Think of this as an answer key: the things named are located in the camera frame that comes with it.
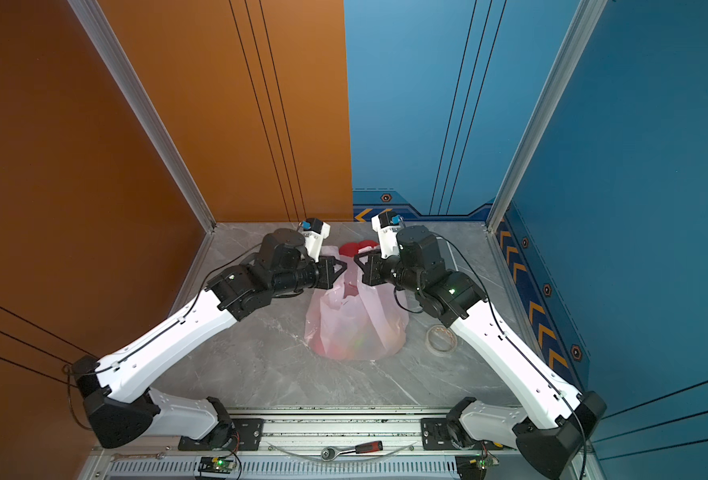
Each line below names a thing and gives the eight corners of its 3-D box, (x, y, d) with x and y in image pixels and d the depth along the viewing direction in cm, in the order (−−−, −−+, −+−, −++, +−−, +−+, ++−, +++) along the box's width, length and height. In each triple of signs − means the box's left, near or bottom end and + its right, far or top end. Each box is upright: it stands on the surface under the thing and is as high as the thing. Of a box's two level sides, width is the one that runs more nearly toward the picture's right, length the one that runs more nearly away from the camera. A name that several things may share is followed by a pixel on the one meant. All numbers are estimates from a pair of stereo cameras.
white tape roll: (427, 355, 88) (428, 353, 87) (423, 327, 94) (424, 324, 93) (458, 355, 88) (459, 352, 87) (452, 327, 94) (453, 324, 92)
